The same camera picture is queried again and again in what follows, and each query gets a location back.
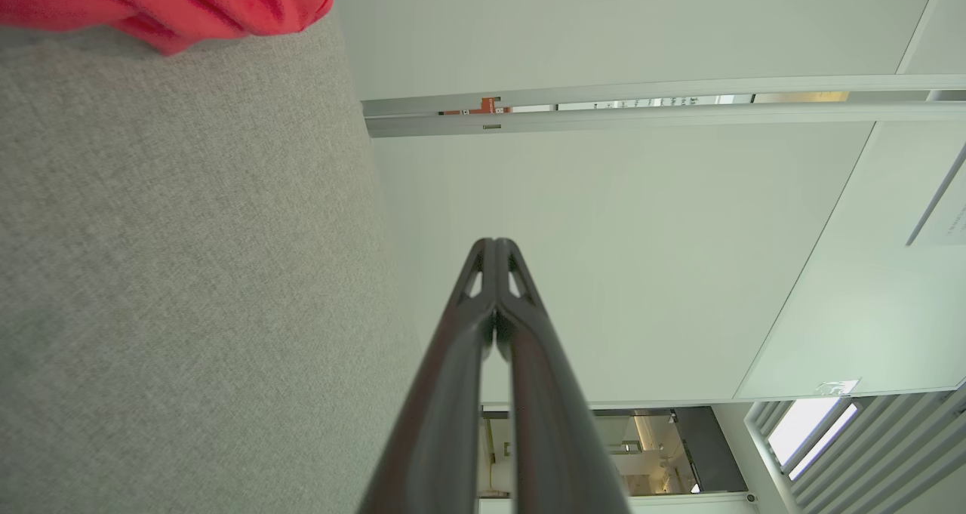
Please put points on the aluminium wall rail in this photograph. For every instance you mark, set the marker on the aluminium wall rail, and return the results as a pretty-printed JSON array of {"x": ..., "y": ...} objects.
[{"x": 679, "y": 118}]

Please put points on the grey slatted louvre panel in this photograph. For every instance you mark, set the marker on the grey slatted louvre panel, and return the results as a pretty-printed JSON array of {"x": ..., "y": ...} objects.
[{"x": 890, "y": 453}]

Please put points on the grey fabric sofa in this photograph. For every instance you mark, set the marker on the grey fabric sofa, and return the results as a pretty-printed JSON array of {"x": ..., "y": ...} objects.
[{"x": 189, "y": 272}]

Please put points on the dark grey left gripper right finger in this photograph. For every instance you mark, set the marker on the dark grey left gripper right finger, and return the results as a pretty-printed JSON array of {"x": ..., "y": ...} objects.
[{"x": 551, "y": 438}]

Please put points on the red basketball jersey number 23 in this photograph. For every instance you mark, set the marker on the red basketball jersey number 23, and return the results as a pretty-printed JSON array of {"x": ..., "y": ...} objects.
[{"x": 189, "y": 1}]

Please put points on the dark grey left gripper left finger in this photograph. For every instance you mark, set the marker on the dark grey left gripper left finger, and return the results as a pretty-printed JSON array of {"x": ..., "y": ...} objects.
[{"x": 445, "y": 423}]

